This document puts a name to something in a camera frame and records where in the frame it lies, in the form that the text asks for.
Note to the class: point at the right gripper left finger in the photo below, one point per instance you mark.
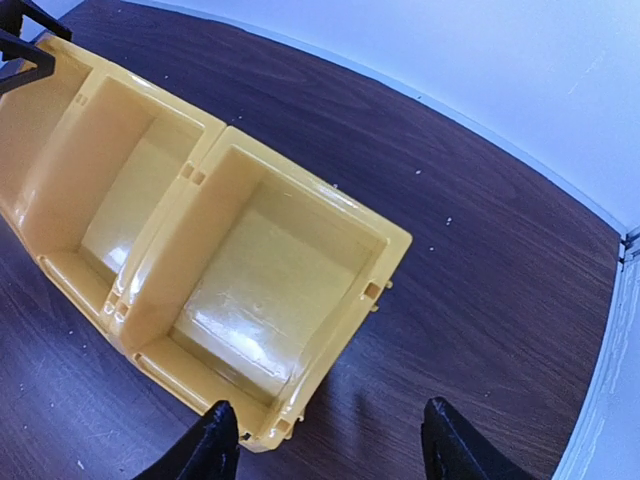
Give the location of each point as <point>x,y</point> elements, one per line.
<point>208,450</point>

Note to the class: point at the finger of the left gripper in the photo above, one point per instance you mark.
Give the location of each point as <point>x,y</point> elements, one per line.
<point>13,47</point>

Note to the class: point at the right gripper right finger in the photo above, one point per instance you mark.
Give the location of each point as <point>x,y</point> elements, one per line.
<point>454,449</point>

